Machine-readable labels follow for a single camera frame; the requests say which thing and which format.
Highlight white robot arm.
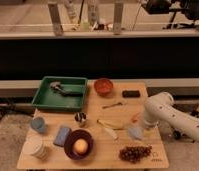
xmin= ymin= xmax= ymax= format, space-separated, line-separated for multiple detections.
xmin=142 ymin=92 xmax=199 ymax=142

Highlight green plastic tray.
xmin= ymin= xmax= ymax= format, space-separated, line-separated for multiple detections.
xmin=32 ymin=76 xmax=88 ymax=112

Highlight blue sponge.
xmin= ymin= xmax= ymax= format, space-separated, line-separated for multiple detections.
xmin=53 ymin=126 xmax=71 ymax=147

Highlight grey tool in tray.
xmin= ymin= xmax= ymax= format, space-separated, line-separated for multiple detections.
xmin=50 ymin=82 xmax=82 ymax=97

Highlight blue cup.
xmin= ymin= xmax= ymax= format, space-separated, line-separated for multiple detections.
xmin=30 ymin=117 xmax=46 ymax=134

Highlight black rectangular block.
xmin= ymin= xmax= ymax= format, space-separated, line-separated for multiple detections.
xmin=122 ymin=90 xmax=140 ymax=98

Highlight small metal cup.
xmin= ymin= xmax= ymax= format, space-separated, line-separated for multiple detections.
xmin=75 ymin=112 xmax=86 ymax=127

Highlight red bowl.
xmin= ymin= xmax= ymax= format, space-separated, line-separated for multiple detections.
xmin=94 ymin=78 xmax=113 ymax=96

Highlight wooden spoon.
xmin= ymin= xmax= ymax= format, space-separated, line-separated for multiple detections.
xmin=102 ymin=102 xmax=123 ymax=109

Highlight bunch of dark grapes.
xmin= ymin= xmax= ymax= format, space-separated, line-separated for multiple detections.
xmin=119 ymin=146 xmax=152 ymax=163

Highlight light blue towel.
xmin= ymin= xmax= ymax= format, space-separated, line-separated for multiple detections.
xmin=128 ymin=127 xmax=143 ymax=140

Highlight black camera on stand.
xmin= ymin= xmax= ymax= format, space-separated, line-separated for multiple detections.
xmin=141 ymin=0 xmax=199 ymax=29

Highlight dark brown bowl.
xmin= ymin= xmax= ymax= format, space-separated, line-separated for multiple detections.
xmin=64 ymin=129 xmax=93 ymax=160

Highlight white stacked cups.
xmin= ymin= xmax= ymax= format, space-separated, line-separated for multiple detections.
xmin=24 ymin=137 xmax=47 ymax=159

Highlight orange carrot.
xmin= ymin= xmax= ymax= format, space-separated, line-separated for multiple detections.
xmin=131 ymin=113 xmax=141 ymax=123

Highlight orange ball in bowl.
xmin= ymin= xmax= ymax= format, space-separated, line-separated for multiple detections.
xmin=73 ymin=139 xmax=88 ymax=154

